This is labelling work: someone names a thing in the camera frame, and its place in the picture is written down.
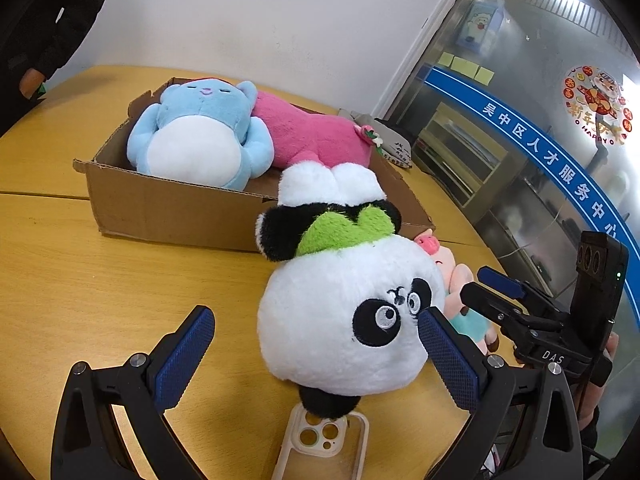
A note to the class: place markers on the wooden desktop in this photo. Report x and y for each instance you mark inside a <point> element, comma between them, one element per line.
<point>100,285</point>

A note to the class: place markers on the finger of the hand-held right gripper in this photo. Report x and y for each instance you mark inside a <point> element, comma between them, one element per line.
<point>502,282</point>
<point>487,302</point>

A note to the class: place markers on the person's right hand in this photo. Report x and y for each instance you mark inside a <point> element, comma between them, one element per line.
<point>587,402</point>

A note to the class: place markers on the pink phone case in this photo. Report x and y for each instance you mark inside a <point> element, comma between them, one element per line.
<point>292,442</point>

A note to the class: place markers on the shelf behind glass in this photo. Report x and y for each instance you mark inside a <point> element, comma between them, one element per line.
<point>465,160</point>

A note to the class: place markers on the cartoon poster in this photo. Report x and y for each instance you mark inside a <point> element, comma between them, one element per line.
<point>480,27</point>

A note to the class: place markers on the pink and teal plush toy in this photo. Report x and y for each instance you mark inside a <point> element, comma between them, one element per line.
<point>450,265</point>

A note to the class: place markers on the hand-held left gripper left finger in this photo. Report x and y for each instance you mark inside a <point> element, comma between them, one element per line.
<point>185,355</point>

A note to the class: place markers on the cardboard box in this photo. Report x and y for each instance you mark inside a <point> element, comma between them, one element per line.
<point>165,210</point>

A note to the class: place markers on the round festive window sticker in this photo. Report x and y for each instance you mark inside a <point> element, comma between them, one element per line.
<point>597,100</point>

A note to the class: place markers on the yellow sticky note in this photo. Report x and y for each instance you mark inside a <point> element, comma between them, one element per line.
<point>464,65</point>
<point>446,59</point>
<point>485,75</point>

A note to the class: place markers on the grey printed cloth bag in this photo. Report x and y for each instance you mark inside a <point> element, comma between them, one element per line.
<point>395,147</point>

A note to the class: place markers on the white panda plush toy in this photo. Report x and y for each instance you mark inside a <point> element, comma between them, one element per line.
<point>340,330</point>

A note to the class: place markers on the pink plush toy with flower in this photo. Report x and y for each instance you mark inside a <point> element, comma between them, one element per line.
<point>320,135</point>

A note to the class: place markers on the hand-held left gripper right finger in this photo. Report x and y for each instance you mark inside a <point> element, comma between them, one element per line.
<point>447,360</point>

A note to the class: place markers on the blue plush toy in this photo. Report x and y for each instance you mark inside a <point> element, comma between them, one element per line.
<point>190,145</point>

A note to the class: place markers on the blue glass banner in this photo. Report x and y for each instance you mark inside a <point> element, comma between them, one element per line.
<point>525,135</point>

